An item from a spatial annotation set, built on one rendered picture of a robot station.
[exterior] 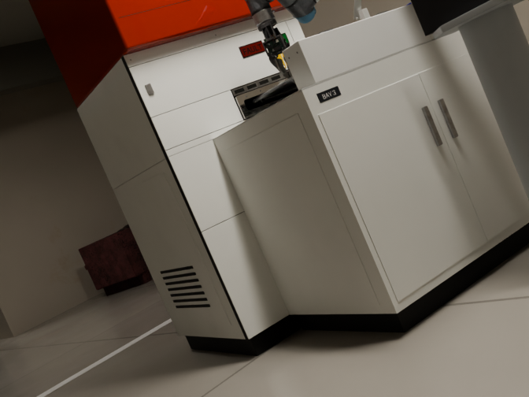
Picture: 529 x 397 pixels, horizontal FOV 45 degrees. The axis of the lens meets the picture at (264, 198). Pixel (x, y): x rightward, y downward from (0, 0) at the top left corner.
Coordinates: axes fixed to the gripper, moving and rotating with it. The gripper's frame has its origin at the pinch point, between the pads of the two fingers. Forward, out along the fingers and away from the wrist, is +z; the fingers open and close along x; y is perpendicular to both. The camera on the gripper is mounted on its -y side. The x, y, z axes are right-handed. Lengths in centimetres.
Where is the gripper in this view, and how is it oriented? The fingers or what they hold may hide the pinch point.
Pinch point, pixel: (290, 75)
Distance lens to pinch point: 237.9
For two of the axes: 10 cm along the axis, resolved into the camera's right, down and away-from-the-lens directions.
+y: -2.1, 1.5, -9.7
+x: 8.9, -3.7, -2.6
